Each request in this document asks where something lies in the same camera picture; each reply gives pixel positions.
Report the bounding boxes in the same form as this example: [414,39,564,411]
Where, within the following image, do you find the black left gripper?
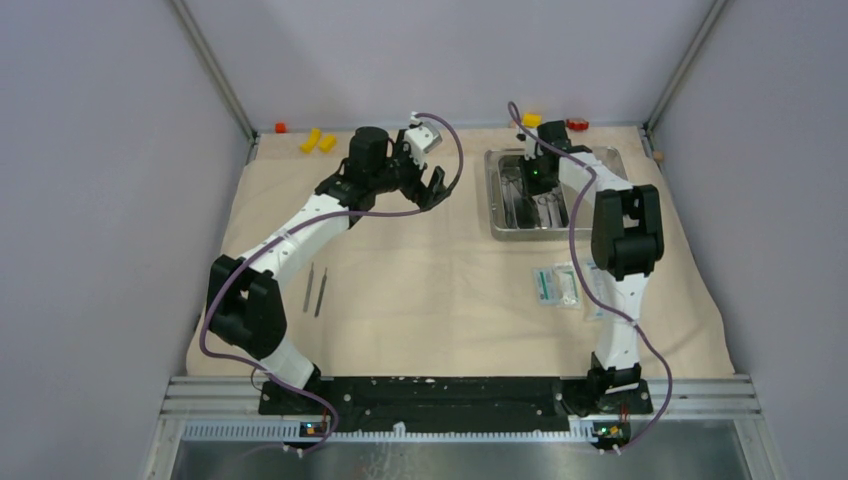
[370,129,450,211]

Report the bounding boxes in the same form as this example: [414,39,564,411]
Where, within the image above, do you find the steel forceps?
[533,192,563,229]

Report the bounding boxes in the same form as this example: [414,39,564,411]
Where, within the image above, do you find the small steel instrument tray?
[486,154,570,235]

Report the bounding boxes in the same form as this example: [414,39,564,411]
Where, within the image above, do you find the large steel tray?
[484,149,593,242]

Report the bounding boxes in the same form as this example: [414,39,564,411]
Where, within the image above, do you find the beige wrapping cloth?
[185,137,737,380]

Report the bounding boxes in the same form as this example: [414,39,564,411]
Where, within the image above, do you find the teal white sterile packet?
[533,267,562,306]

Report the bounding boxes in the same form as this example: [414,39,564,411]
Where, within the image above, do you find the blue white sterile pouch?
[582,261,608,322]

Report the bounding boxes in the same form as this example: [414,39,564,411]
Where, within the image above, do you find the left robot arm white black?
[204,121,450,414]

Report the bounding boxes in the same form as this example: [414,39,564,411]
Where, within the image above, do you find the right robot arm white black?
[517,120,664,412]

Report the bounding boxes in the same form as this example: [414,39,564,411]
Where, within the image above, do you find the yellow block at back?
[522,113,543,129]

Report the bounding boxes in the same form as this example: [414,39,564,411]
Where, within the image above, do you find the red object at back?
[566,118,590,131]

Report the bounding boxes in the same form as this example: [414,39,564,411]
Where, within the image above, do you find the yellow block left two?
[317,134,338,153]

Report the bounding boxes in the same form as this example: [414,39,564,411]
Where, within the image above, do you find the yellow block left one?
[300,128,323,154]

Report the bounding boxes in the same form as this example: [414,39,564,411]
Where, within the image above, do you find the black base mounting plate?
[258,377,654,433]

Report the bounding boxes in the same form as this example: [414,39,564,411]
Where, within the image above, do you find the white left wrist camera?
[403,115,442,170]

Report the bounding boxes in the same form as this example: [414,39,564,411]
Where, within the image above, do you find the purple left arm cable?
[198,111,465,458]

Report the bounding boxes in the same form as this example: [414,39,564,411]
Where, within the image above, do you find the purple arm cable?
[507,100,676,454]
[198,111,465,458]

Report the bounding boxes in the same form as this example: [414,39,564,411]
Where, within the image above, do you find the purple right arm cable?
[507,100,676,454]

